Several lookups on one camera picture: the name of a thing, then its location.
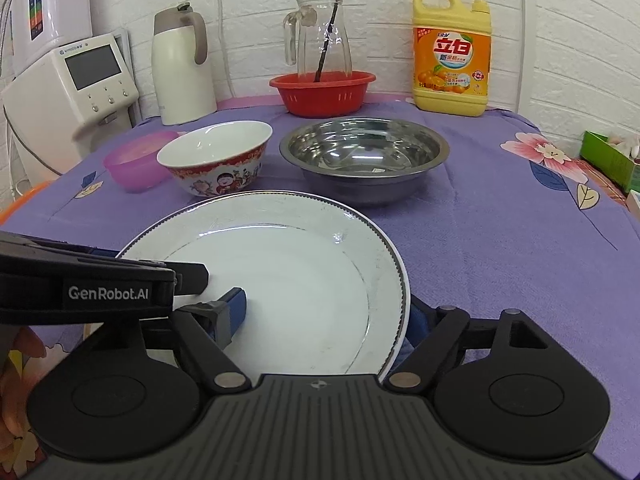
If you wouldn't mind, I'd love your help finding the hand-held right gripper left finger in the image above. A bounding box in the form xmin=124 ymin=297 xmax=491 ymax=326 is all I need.
xmin=142 ymin=287 xmax=251 ymax=392

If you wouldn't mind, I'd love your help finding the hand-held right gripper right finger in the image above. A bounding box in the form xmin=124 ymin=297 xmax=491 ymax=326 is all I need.
xmin=385 ymin=297 xmax=553 ymax=392

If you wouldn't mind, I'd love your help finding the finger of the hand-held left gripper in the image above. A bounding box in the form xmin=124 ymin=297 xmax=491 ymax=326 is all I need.
xmin=165 ymin=259 xmax=210 ymax=296

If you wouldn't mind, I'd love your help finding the white plate with beaded rim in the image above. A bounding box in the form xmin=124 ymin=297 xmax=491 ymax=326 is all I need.
xmin=115 ymin=190 xmax=412 ymax=384

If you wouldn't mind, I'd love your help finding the white ceramic bowl red pattern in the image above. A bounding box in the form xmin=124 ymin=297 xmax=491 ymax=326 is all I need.
xmin=156 ymin=121 xmax=273 ymax=198

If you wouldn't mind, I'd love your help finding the pink plastic bowl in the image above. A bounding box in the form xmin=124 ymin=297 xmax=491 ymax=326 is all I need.
xmin=103 ymin=131 xmax=186 ymax=193

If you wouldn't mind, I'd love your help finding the stainless steel bowl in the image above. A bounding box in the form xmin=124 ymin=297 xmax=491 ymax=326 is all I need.
xmin=279 ymin=116 xmax=450 ymax=206

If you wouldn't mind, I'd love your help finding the orange plastic chair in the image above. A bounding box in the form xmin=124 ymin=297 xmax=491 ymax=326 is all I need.
xmin=0 ymin=180 xmax=52 ymax=226

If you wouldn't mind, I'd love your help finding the purple floral tablecloth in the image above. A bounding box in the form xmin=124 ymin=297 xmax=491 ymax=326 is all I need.
xmin=0 ymin=95 xmax=640 ymax=480

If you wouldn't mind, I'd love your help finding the white water dispenser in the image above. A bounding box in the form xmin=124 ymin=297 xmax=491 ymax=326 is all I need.
xmin=0 ymin=32 xmax=141 ymax=177

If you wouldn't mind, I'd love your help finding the white thermos jug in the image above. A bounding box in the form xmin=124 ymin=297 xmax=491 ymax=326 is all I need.
xmin=151 ymin=2 xmax=219 ymax=127

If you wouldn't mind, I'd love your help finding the red plastic basket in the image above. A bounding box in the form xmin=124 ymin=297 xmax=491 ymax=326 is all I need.
xmin=269 ymin=71 xmax=377 ymax=118

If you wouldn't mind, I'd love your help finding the green box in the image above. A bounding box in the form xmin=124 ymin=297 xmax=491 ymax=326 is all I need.
xmin=580 ymin=131 xmax=640 ymax=194

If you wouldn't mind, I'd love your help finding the yellow detergent bottle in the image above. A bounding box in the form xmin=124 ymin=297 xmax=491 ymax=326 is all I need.
xmin=412 ymin=0 xmax=499 ymax=118

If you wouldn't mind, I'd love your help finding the glass pitcher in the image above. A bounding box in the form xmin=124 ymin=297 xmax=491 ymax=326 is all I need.
xmin=283 ymin=0 xmax=353 ymax=82

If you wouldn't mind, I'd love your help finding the black stirring stick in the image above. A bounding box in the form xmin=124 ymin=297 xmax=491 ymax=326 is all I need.
xmin=314 ymin=0 xmax=345 ymax=83

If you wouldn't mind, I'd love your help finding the white wall cable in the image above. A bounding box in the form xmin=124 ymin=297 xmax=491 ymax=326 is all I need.
xmin=211 ymin=0 xmax=237 ymax=102

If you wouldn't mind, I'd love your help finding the white wall water purifier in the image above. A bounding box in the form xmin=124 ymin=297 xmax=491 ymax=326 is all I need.
xmin=0 ymin=0 xmax=94 ymax=86

